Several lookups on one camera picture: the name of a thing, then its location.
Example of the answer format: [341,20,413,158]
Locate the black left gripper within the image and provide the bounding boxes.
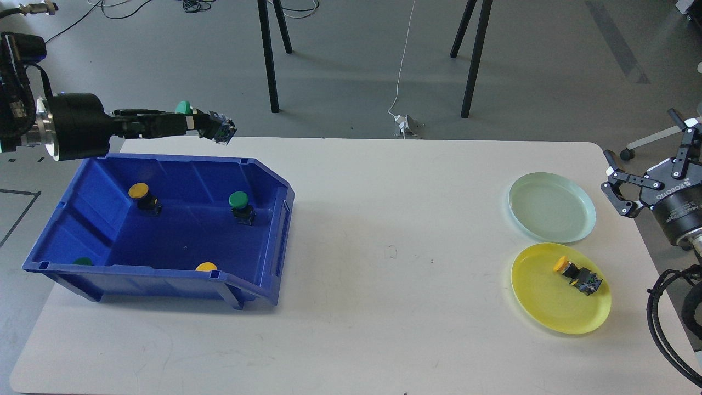
[46,93,212,161]

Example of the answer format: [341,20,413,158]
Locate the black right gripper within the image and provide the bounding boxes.
[601,108,702,250]

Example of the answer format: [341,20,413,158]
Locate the green push button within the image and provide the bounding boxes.
[228,191,256,227]
[175,100,237,145]

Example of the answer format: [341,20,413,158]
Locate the yellow push button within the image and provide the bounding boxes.
[128,182,162,216]
[195,262,218,272]
[552,256,603,296]

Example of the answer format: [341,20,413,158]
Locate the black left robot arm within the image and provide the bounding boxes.
[1,31,236,161]

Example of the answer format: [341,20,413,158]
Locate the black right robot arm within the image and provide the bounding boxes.
[600,108,701,387]

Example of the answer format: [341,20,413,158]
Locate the yellow push button back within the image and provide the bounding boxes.
[128,182,162,216]

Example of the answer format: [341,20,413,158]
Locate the light green plate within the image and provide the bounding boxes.
[507,172,597,244]

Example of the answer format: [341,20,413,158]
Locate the green push button front corner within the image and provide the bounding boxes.
[72,257,94,267]

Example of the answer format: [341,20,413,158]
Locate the yellow push button front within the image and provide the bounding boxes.
[195,262,218,272]

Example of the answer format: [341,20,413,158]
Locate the yellow plate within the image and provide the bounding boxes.
[511,242,612,335]

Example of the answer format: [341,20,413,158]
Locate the office chair base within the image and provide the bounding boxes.
[619,102,701,161]

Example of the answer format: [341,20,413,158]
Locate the blue plastic storage bin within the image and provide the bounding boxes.
[22,154,295,309]

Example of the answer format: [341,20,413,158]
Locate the black tripod legs left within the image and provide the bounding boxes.
[256,1,293,114]

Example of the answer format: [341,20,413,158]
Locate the black tripod legs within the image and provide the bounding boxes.
[450,1,493,119]
[256,1,293,114]

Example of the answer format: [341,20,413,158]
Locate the black tripod legs right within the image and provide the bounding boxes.
[450,1,493,119]

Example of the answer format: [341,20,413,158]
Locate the white power adapter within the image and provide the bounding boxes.
[393,115,423,139]

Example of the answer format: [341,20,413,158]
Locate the black cables on floor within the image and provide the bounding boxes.
[44,0,320,44]

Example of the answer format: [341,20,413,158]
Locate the white cable on floor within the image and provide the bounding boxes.
[387,0,417,122]

